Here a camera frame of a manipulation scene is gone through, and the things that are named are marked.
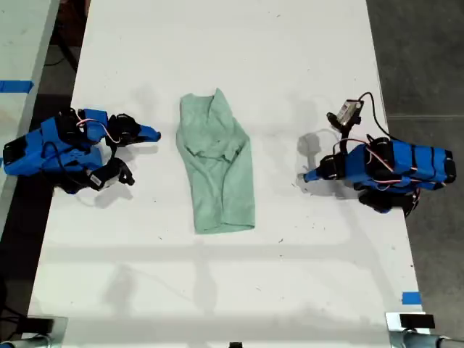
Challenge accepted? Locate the red white arm wire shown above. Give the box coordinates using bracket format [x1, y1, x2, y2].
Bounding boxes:
[333, 138, 397, 172]
[76, 107, 123, 144]

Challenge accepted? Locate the long blue tape strip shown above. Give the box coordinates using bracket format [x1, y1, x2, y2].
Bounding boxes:
[0, 80, 35, 94]

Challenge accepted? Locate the pale green T-shirt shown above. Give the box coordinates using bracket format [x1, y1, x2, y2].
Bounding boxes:
[175, 87, 257, 235]

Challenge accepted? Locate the small black box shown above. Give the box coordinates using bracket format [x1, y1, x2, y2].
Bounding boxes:
[399, 313, 436, 330]
[26, 316, 56, 333]

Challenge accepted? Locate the white side table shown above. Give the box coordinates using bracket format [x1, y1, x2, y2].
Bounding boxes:
[0, 0, 61, 225]

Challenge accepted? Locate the short blue tape piece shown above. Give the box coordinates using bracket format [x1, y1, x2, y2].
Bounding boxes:
[401, 291, 423, 306]

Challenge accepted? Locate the metal corner bracket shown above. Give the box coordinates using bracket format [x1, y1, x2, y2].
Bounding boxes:
[384, 310, 442, 348]

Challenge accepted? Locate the camera black cable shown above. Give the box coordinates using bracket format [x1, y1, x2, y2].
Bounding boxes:
[357, 91, 394, 142]
[41, 141, 91, 186]

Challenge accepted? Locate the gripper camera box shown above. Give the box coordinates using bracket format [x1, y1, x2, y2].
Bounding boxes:
[88, 158, 136, 192]
[326, 99, 365, 128]

